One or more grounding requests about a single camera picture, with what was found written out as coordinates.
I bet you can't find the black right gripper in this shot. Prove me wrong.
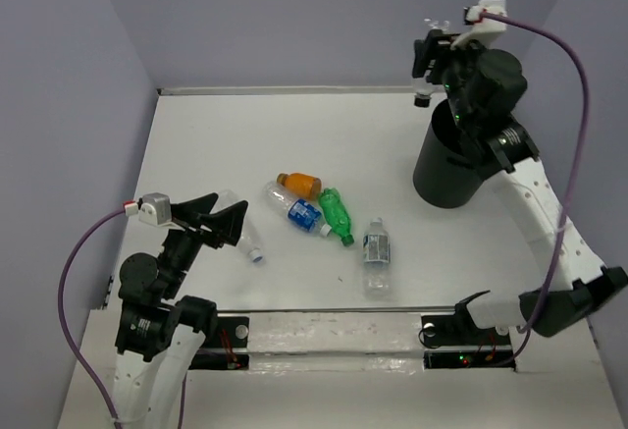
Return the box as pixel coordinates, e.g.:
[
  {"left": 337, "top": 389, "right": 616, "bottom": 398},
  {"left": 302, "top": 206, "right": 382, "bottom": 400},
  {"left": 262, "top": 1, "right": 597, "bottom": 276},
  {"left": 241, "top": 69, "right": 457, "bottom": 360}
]
[{"left": 408, "top": 28, "right": 486, "bottom": 129}]

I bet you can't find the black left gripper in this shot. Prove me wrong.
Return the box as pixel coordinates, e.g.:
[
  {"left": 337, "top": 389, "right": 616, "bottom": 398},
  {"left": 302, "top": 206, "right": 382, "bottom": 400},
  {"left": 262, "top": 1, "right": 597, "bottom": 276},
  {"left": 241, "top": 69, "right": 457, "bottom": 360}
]
[{"left": 161, "top": 190, "right": 249, "bottom": 295}]

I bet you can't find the clear bottle blue white cap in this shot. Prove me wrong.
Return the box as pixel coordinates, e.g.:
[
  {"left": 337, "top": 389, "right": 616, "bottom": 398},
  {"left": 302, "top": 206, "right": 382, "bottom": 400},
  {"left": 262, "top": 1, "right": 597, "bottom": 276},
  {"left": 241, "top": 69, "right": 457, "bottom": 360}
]
[{"left": 215, "top": 189, "right": 265, "bottom": 264}]

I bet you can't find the clear bottle white green label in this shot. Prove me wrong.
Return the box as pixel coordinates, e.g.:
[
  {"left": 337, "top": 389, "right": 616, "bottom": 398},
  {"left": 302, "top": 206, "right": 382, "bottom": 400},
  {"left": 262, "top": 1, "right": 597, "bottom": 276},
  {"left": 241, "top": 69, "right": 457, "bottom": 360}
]
[{"left": 362, "top": 217, "right": 392, "bottom": 299}]

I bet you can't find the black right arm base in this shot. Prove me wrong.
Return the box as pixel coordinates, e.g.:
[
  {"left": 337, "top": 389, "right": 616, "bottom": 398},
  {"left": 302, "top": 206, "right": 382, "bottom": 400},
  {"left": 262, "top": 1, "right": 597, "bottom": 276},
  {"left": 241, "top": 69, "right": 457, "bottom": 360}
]
[{"left": 418, "top": 314, "right": 516, "bottom": 370}]

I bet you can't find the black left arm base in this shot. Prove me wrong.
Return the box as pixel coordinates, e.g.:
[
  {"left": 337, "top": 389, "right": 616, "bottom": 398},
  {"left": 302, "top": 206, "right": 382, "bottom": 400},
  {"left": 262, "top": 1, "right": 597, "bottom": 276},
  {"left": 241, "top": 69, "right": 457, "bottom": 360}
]
[{"left": 189, "top": 314, "right": 250, "bottom": 371}]

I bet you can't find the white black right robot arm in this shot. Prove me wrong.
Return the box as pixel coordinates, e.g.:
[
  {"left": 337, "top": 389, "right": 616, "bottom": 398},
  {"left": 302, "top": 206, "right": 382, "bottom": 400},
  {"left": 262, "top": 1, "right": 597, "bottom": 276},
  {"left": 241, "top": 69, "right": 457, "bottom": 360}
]
[{"left": 412, "top": 29, "right": 627, "bottom": 343}]

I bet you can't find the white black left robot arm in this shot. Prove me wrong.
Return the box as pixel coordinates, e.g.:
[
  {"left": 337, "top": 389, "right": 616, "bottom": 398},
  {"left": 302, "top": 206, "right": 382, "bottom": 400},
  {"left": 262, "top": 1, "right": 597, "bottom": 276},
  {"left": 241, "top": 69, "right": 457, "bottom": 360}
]
[{"left": 112, "top": 193, "right": 248, "bottom": 428}]

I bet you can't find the black round bin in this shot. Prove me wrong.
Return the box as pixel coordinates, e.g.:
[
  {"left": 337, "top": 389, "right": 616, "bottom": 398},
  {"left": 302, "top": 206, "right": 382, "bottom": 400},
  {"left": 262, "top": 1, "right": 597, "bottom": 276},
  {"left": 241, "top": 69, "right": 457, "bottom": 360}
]
[{"left": 412, "top": 100, "right": 482, "bottom": 209}]

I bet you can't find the clear bottle blue label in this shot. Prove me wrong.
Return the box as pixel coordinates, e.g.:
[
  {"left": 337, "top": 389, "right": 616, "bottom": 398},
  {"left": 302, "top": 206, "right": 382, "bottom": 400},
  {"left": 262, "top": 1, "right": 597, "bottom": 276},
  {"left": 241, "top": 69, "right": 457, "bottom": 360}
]
[{"left": 264, "top": 182, "right": 332, "bottom": 238}]

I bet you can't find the orange plastic bottle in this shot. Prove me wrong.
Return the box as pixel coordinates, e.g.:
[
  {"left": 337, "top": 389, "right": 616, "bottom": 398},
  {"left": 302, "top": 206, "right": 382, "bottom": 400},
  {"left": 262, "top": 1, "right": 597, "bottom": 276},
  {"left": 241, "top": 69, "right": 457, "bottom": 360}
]
[{"left": 277, "top": 173, "right": 322, "bottom": 201}]

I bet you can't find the green plastic bottle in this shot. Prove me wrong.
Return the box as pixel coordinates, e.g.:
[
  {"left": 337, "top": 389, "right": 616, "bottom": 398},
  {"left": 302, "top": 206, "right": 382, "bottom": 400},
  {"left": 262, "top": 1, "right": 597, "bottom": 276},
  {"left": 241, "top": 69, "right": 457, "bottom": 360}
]
[{"left": 318, "top": 188, "right": 354, "bottom": 246}]

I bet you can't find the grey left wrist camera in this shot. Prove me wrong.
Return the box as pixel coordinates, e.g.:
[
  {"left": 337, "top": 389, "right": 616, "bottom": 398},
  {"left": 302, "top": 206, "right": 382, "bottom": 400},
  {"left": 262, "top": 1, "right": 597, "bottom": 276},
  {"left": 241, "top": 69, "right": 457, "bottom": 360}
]
[{"left": 123, "top": 192, "right": 174, "bottom": 228}]

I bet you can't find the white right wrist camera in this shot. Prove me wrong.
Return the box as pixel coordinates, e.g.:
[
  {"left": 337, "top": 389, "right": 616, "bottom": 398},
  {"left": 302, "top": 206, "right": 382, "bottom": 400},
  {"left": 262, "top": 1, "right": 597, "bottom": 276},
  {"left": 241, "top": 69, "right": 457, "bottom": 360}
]
[{"left": 451, "top": 0, "right": 507, "bottom": 49}]

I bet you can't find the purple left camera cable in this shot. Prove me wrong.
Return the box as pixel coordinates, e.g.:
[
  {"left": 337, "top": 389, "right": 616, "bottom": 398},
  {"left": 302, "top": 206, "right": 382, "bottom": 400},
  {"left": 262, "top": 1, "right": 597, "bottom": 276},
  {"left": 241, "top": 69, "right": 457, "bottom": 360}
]
[{"left": 57, "top": 206, "right": 187, "bottom": 429}]

